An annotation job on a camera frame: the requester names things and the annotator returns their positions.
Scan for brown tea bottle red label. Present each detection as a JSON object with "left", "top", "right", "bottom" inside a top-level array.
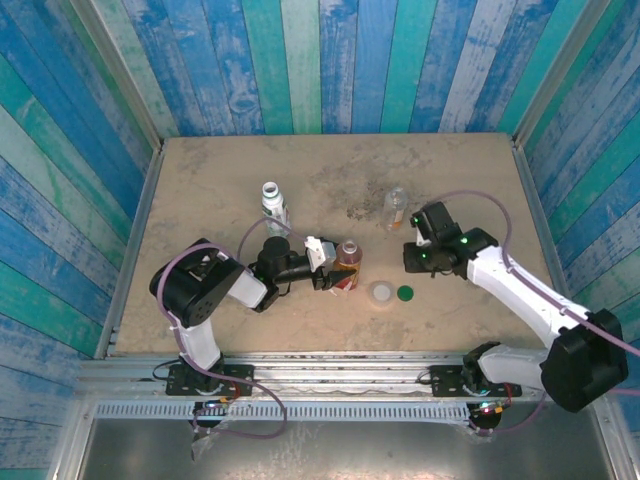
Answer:
[{"left": 331, "top": 239, "right": 365, "bottom": 293}]

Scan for wide translucent white cap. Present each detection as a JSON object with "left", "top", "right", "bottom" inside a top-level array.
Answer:
[{"left": 368, "top": 280, "right": 395, "bottom": 309}]

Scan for white milk bottle green label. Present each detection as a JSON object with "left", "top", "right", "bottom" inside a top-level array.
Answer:
[{"left": 260, "top": 180, "right": 292, "bottom": 239}]

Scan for small clear bottle orange label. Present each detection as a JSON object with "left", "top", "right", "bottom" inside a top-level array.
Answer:
[{"left": 382, "top": 187, "right": 410, "bottom": 232}]

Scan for steel sheet shelf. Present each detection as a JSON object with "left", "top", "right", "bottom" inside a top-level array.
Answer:
[{"left": 74, "top": 417, "right": 619, "bottom": 480}]

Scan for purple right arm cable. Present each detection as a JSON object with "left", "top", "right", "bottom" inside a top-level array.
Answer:
[{"left": 439, "top": 188, "right": 640, "bottom": 437}]

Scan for aluminium mounting rail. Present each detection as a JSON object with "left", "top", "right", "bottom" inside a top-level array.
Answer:
[{"left": 77, "top": 352, "right": 551, "bottom": 401}]

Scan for aluminium table edge rail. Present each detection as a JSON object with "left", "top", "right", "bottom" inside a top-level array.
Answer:
[
  {"left": 512, "top": 142, "right": 576, "bottom": 311},
  {"left": 94, "top": 147, "right": 166, "bottom": 359}
]

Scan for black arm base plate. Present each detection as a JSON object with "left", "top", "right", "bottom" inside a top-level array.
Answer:
[
  {"left": 430, "top": 364, "right": 524, "bottom": 399},
  {"left": 166, "top": 363, "right": 256, "bottom": 397}
]

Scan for grey slotted cable duct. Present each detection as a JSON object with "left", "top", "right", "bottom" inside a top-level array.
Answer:
[{"left": 94, "top": 401, "right": 474, "bottom": 421}]

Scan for aluminium corner post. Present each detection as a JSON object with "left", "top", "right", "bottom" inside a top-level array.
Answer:
[
  {"left": 69, "top": 0, "right": 165, "bottom": 151},
  {"left": 512, "top": 0, "right": 601, "bottom": 149}
]

